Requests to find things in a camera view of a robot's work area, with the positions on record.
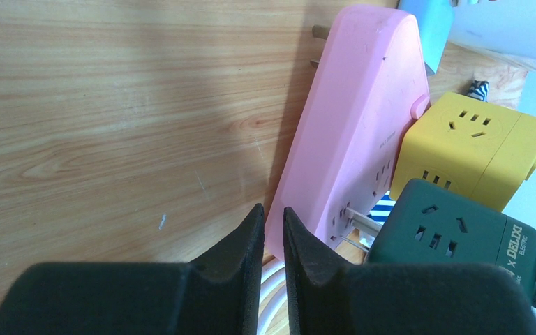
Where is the blue striped shirt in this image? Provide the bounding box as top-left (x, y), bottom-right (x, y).
top-left (367, 80), bottom-right (490, 224)

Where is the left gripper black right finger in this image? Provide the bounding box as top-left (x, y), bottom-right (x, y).
top-left (283, 207), bottom-right (536, 334)

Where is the pink coiled cable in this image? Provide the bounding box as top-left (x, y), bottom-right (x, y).
top-left (256, 256), bottom-right (290, 335)

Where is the dark green cube charger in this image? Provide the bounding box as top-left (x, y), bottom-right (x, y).
top-left (344, 179), bottom-right (536, 297)

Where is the pink triangular power strip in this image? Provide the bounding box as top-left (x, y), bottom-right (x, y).
top-left (265, 4), bottom-right (430, 259)

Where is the white plastic basket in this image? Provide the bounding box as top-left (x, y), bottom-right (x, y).
top-left (449, 0), bottom-right (536, 71)

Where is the yellow power adapter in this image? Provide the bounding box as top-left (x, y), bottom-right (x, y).
top-left (389, 92), bottom-right (536, 211)

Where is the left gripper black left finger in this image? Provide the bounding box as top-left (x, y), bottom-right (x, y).
top-left (0, 204), bottom-right (265, 334)

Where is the light blue small charger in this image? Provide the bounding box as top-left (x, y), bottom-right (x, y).
top-left (397, 0), bottom-right (454, 76)

